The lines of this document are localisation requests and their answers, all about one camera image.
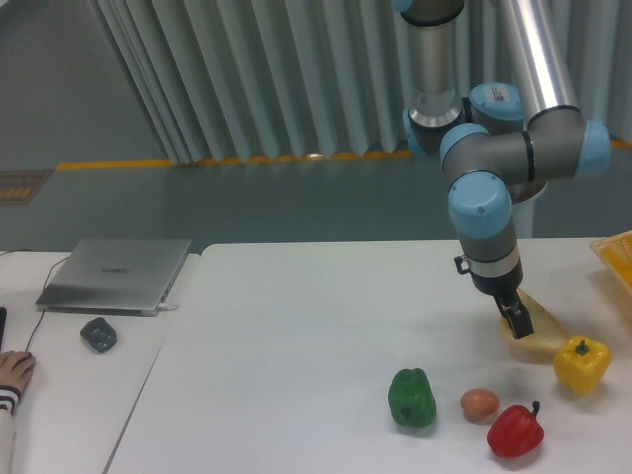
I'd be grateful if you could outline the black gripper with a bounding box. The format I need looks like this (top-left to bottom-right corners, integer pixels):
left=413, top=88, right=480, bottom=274
left=454, top=255, right=534, bottom=339

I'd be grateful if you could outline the triangular toasted bread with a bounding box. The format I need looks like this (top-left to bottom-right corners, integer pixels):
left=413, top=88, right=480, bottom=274
left=500, top=288, right=571, bottom=356

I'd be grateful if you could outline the striped sleeve forearm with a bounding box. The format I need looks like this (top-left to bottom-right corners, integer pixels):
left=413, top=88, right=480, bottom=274
left=0, top=386, right=20, bottom=474

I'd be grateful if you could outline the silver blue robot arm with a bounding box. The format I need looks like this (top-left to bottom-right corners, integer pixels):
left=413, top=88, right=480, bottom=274
left=393, top=1, right=611, bottom=339

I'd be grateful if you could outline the yellow plastic basket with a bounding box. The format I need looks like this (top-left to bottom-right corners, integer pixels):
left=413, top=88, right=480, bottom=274
left=590, top=230, right=631, bottom=295

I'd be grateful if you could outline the person's hand on mouse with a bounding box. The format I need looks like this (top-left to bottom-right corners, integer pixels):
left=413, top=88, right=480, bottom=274
left=0, top=351, right=37, bottom=396

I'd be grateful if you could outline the yellow bell pepper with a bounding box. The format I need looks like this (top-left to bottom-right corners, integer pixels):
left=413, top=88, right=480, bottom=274
left=553, top=336, right=612, bottom=395

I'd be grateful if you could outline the brown egg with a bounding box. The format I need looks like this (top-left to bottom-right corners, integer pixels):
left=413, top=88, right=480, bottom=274
left=460, top=388, right=500, bottom=421

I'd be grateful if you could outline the red bell pepper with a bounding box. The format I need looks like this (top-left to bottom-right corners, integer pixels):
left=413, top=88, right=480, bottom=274
left=487, top=400, right=544, bottom=458

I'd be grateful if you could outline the green bell pepper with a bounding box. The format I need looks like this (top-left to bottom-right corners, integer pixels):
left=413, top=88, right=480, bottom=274
left=387, top=368, right=436, bottom=429

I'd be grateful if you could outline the grey pleated curtain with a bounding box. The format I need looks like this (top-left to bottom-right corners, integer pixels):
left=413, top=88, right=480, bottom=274
left=90, top=1, right=631, bottom=164

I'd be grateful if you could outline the silver closed laptop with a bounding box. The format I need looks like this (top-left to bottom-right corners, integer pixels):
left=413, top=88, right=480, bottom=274
left=37, top=239, right=192, bottom=316

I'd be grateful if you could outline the small black plastic tray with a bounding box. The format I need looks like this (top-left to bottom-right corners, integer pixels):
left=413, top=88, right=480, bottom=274
left=80, top=317, right=118, bottom=354

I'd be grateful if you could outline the black keyboard edge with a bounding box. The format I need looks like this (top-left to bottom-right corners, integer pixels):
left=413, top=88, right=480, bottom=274
left=0, top=306, right=8, bottom=352

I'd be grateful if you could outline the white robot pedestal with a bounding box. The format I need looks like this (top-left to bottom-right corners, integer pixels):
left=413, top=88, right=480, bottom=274
left=508, top=182, right=548, bottom=239

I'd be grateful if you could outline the thin grey mouse cable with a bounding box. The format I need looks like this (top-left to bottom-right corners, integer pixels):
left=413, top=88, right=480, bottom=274
left=0, top=249, right=70, bottom=353

